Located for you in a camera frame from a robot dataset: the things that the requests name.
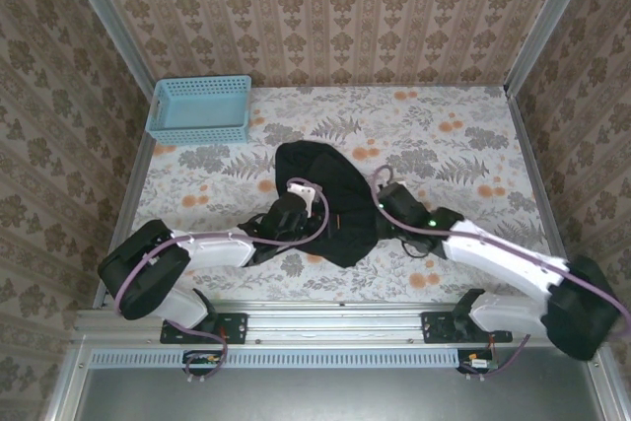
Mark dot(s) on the black t-shirt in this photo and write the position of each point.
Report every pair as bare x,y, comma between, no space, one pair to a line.
340,179

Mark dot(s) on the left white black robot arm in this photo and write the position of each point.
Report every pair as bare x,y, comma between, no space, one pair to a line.
217,246

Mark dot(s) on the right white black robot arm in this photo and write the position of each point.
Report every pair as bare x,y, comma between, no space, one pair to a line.
493,248

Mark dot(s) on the floral table cover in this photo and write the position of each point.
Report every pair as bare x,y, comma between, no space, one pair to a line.
443,145

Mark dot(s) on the blue plastic basket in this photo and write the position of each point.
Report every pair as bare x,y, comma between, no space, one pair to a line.
197,115

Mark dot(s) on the small electronics board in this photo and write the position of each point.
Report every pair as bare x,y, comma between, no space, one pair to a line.
202,358
480,364

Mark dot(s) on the grey metal panel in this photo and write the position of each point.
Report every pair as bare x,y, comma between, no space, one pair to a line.
320,396

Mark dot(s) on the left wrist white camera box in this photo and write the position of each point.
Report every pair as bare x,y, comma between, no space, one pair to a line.
301,190

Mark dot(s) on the aluminium mounting rail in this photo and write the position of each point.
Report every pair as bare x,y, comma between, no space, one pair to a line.
335,322

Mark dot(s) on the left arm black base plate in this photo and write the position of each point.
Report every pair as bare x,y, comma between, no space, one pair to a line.
236,327

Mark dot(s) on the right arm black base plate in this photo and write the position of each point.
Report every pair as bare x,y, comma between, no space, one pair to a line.
434,327

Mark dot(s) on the aluminium side rail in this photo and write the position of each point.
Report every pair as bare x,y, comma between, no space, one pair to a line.
516,115
130,184

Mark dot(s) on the aluminium frame post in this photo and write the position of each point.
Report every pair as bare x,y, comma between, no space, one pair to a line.
546,21
112,21

